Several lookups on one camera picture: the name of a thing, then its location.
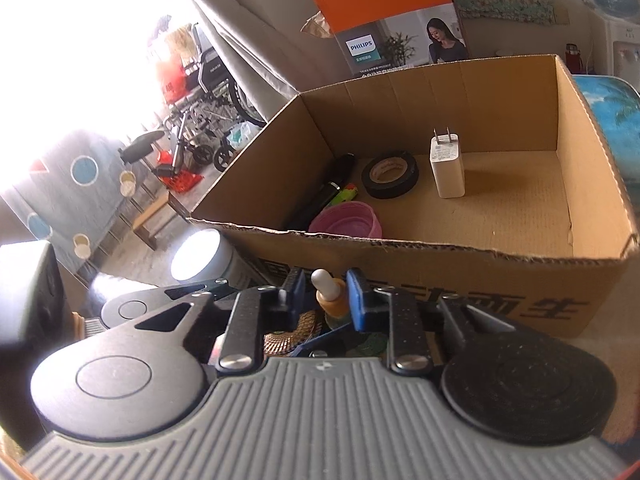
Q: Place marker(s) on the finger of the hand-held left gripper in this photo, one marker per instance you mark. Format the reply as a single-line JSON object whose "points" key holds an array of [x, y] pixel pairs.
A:
{"points": [[195, 289]]}

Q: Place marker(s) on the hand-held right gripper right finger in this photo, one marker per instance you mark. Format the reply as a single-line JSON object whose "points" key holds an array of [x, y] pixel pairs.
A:
{"points": [[359, 300]]}

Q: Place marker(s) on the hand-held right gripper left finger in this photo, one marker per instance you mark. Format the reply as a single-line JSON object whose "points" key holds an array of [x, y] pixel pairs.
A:
{"points": [[294, 300]]}

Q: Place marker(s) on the green dropper bottle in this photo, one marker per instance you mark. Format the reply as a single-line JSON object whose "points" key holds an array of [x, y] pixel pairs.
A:
{"points": [[330, 302]]}

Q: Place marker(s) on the white cylindrical bottle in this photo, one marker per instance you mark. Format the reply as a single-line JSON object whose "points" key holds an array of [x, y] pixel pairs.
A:
{"points": [[200, 255]]}

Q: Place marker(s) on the glass jar with ribbed lid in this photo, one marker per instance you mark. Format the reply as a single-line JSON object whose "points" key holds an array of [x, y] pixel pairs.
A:
{"points": [[290, 335]]}

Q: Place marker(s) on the pink round lid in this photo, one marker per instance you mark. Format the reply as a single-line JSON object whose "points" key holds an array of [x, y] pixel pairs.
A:
{"points": [[345, 222]]}

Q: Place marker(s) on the black cylinder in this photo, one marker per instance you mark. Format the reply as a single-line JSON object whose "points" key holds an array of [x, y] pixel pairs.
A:
{"points": [[315, 205]]}

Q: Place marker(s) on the black tape roll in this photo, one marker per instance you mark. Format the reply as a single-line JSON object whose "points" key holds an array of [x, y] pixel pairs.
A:
{"points": [[372, 180]]}

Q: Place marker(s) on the small black ribbed object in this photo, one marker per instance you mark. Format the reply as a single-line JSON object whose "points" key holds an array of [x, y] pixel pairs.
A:
{"points": [[344, 167]]}

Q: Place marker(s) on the white plug charger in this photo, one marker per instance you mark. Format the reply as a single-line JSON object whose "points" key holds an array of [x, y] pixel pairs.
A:
{"points": [[447, 170]]}

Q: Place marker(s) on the cardboard box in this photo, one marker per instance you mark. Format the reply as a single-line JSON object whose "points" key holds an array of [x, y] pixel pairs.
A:
{"points": [[500, 200]]}

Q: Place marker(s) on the wooden stool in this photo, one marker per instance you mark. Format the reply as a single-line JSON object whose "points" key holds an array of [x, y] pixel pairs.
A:
{"points": [[155, 215]]}

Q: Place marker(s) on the red mesh item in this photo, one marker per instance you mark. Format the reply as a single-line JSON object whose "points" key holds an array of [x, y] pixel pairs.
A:
{"points": [[182, 177]]}

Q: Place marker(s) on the blue dotted cloth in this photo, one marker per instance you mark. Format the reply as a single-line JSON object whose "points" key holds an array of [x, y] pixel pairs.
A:
{"points": [[60, 185]]}

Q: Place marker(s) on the black padded object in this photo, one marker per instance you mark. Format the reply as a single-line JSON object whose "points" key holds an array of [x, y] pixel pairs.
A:
{"points": [[140, 147]]}

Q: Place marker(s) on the white green plastic bag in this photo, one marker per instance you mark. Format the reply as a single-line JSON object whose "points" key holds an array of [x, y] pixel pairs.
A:
{"points": [[242, 135]]}

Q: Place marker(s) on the wheelchair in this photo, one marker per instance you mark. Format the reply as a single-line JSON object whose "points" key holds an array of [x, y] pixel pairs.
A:
{"points": [[210, 90]]}

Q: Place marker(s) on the orange red hanging bag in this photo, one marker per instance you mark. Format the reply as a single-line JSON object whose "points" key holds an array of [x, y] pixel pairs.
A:
{"points": [[167, 72]]}

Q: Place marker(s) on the beige curtain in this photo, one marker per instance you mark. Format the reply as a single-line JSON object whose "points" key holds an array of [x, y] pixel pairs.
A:
{"points": [[240, 35]]}

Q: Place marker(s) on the brown paper bag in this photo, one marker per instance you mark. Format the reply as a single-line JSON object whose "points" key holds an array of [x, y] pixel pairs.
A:
{"points": [[316, 24]]}

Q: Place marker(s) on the orange printed appliance box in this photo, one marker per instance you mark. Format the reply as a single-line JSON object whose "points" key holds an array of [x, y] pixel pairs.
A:
{"points": [[380, 5]]}

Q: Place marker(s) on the ocean print table mat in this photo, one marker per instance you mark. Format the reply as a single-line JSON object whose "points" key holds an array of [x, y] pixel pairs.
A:
{"points": [[615, 120]]}

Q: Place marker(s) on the red thermos bottle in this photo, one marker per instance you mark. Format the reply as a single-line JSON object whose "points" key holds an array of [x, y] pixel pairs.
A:
{"points": [[573, 57]]}

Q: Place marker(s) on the white water dispenser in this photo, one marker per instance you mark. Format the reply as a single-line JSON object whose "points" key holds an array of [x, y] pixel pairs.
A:
{"points": [[622, 45]]}

